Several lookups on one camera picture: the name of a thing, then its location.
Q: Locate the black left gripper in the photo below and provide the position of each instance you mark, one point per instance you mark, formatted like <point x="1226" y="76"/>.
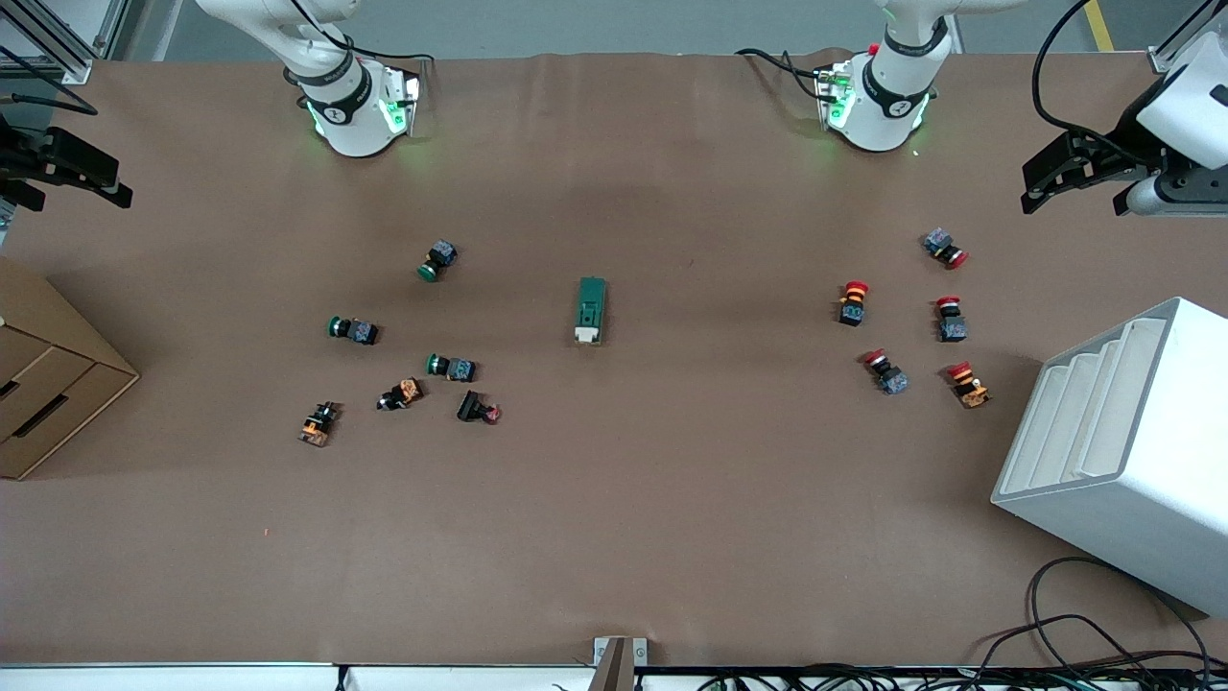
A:
<point x="1119" y="145"/>

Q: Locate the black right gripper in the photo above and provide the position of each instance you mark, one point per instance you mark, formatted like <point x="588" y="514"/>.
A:
<point x="21" y="158"/>

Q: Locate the green load switch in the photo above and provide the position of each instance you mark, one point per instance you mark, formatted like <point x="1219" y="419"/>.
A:
<point x="590" y="307"/>

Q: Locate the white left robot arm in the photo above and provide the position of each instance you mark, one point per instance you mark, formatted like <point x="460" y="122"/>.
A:
<point x="887" y="96"/>

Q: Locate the red emergency stop button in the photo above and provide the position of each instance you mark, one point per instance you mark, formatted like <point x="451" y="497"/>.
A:
<point x="940" y="242"/>
<point x="952" y="328"/>
<point x="892" y="379"/>

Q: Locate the cardboard drawer box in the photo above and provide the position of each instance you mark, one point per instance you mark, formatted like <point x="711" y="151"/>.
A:
<point x="48" y="384"/>

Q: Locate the red button with orange block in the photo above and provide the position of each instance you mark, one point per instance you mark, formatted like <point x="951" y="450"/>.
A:
<point x="971" y="392"/>
<point x="852" y="309"/>

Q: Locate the white stepped storage rack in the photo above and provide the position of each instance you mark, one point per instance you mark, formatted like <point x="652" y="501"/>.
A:
<point x="1132" y="461"/>

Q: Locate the green mushroom push button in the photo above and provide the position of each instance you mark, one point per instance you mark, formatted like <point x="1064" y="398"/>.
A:
<point x="360" y="332"/>
<point x="459" y="369"/>
<point x="441" y="255"/>

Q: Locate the black square push button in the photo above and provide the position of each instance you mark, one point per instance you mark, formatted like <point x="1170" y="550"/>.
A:
<point x="470" y="406"/>

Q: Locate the brown table cover mat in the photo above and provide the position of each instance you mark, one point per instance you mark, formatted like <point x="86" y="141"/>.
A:
<point x="672" y="499"/>

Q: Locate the aluminium frame profile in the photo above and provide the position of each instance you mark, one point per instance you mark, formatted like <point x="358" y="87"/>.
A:
<point x="1185" y="38"/>
<point x="58" y="58"/>

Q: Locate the orange black selector switch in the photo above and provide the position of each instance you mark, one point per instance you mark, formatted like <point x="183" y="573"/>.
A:
<point x="317" y="427"/>
<point x="407" y="391"/>

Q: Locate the white table edge rail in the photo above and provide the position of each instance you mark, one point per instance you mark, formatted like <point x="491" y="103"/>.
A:
<point x="192" y="679"/>

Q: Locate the metal table edge bracket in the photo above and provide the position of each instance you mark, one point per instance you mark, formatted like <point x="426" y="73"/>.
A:
<point x="619" y="662"/>

